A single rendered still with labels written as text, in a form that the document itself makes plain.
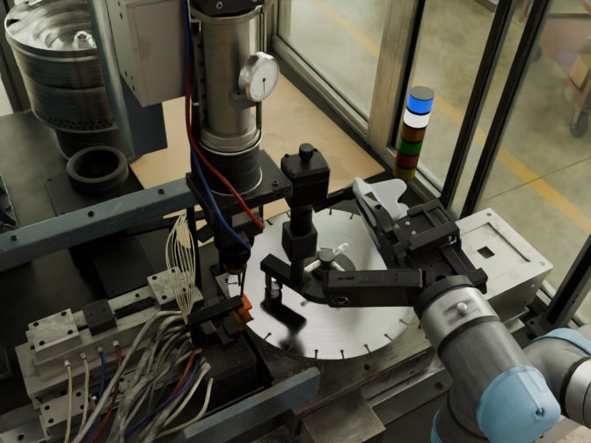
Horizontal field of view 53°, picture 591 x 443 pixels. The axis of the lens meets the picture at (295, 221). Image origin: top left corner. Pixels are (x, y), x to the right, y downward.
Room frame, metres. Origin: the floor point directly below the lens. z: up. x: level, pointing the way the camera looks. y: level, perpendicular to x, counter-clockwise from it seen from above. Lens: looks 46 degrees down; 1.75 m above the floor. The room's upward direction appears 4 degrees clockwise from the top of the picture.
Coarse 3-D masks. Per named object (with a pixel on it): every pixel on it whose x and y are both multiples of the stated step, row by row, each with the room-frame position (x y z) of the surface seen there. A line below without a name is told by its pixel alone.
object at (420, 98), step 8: (416, 88) 0.93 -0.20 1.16; (424, 88) 0.93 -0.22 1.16; (416, 96) 0.91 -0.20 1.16; (424, 96) 0.91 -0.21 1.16; (432, 96) 0.91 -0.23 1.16; (408, 104) 0.91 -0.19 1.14; (416, 104) 0.90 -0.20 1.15; (424, 104) 0.90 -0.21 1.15; (432, 104) 0.91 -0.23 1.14; (416, 112) 0.90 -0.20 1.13; (424, 112) 0.90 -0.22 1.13
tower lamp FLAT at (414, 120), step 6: (408, 114) 0.91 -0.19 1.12; (414, 114) 0.90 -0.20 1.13; (420, 114) 0.90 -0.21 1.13; (426, 114) 0.90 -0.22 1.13; (408, 120) 0.91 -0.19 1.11; (414, 120) 0.90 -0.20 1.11; (420, 120) 0.90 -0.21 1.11; (426, 120) 0.90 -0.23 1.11; (408, 126) 0.90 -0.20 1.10; (414, 126) 0.90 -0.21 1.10; (420, 126) 0.90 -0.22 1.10; (426, 126) 0.91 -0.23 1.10
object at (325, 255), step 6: (342, 246) 0.68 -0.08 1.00; (318, 252) 0.66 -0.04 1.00; (324, 252) 0.66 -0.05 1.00; (330, 252) 0.66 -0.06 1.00; (336, 252) 0.67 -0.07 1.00; (318, 258) 0.65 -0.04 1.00; (324, 258) 0.65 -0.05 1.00; (330, 258) 0.65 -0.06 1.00; (312, 264) 0.64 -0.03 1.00; (318, 264) 0.64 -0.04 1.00; (324, 264) 0.64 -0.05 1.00; (330, 264) 0.64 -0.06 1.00; (336, 264) 0.64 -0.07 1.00; (306, 270) 0.63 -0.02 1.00; (312, 270) 0.63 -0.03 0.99; (324, 270) 0.64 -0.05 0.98; (330, 270) 0.65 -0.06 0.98; (336, 270) 0.63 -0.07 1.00; (342, 270) 0.63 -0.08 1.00
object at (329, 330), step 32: (320, 224) 0.78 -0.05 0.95; (352, 224) 0.78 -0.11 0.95; (256, 256) 0.69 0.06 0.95; (352, 256) 0.71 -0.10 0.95; (256, 288) 0.62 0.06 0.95; (288, 288) 0.62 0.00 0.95; (256, 320) 0.56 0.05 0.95; (288, 320) 0.56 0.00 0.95; (320, 320) 0.56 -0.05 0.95; (352, 320) 0.57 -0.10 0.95; (384, 320) 0.57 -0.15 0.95; (320, 352) 0.50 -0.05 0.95; (352, 352) 0.51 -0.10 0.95
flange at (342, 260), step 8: (320, 248) 0.71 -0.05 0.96; (336, 256) 0.69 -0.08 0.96; (344, 256) 0.70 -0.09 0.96; (344, 264) 0.68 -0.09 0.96; (352, 264) 0.68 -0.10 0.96; (312, 272) 0.65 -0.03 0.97; (320, 272) 0.64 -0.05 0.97; (312, 280) 0.63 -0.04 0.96; (320, 280) 0.64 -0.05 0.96; (312, 288) 0.62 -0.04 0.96; (320, 288) 0.62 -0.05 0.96; (312, 296) 0.61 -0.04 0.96; (320, 296) 0.60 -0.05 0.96
